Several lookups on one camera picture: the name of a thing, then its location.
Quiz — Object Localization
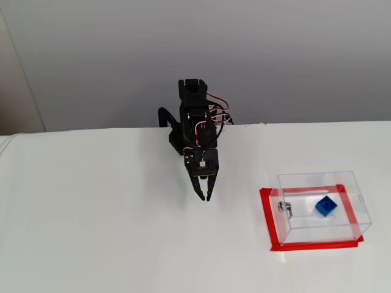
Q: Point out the black camera cable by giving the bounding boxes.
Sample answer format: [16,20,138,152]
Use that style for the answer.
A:
[213,114,235,144]

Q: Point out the white table cover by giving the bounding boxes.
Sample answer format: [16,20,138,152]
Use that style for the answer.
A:
[0,121,391,293]

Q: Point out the red white servo cable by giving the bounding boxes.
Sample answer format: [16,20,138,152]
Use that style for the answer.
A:
[206,93,230,112]
[195,121,210,152]
[210,110,233,128]

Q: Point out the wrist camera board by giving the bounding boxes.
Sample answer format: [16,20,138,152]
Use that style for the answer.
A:
[195,151,216,178]

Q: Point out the silver cylinder lock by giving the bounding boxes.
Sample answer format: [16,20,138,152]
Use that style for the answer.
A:
[277,201,294,219]

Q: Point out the blue lego brick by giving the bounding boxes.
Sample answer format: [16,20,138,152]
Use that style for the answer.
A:
[314,195,338,217]

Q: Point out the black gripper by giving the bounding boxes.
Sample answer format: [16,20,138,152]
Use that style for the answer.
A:
[182,148,220,202]

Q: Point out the transparent plastic box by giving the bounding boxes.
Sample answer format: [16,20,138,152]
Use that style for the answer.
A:
[272,170,373,247]

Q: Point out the red tape frame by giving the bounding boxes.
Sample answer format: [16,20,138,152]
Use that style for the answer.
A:
[259,184,365,252]

